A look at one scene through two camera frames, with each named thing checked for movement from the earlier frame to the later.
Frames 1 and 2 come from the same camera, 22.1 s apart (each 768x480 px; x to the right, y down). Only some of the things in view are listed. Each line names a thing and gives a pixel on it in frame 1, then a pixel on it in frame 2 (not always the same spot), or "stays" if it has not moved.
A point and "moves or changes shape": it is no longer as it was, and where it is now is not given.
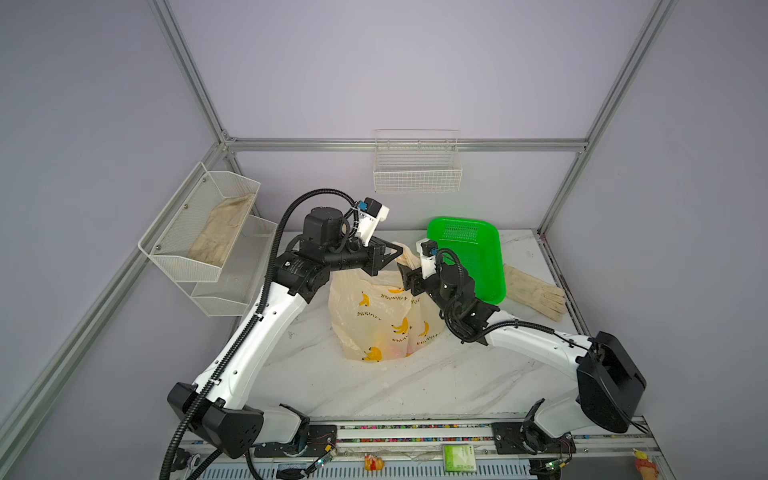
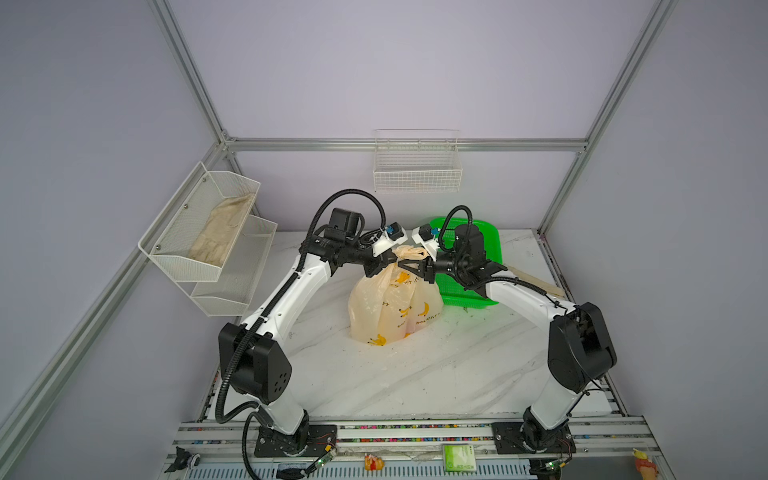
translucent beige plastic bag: (374, 317) moves or changes shape
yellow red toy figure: (646, 467) stays
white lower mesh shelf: (230, 294) stays
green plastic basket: (478, 242) stays
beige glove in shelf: (218, 235) stays
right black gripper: (414, 282) -> (432, 267)
